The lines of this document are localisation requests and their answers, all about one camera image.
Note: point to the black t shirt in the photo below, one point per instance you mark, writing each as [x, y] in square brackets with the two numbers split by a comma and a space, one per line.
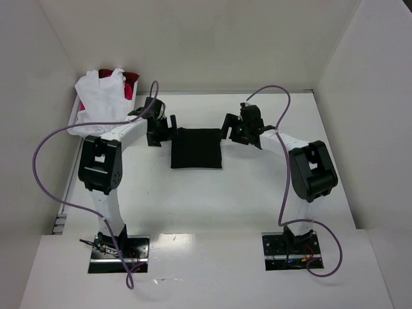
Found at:
[196, 149]

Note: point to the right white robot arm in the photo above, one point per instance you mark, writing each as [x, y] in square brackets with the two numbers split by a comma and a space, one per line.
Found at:
[310, 173]

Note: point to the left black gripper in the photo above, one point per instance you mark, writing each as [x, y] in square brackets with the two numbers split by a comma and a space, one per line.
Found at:
[164, 129]

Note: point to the metal base plate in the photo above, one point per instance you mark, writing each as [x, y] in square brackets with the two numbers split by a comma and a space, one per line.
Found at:
[283, 252]
[104, 259]

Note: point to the red t shirt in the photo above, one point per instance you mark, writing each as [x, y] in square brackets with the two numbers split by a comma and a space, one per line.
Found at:
[107, 92]

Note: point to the aluminium table edge rail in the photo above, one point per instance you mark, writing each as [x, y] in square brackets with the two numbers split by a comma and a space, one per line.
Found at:
[227, 91]

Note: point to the white t shirt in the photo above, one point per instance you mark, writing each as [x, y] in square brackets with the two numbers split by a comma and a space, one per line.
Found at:
[100, 119]

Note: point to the grey slotted rail bracket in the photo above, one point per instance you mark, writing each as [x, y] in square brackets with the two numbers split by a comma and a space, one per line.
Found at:
[59, 224]

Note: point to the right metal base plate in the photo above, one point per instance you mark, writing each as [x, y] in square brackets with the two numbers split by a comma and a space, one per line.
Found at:
[283, 252]

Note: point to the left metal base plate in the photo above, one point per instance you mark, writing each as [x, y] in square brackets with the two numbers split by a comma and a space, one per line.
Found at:
[104, 259]

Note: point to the white plastic laundry basket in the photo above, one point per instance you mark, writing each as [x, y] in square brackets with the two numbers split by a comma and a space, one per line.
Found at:
[78, 113]

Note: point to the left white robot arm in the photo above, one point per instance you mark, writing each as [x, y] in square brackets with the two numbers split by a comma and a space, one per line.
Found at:
[101, 167]

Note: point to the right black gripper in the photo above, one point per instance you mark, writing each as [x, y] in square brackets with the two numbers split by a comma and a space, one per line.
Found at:
[235, 129]

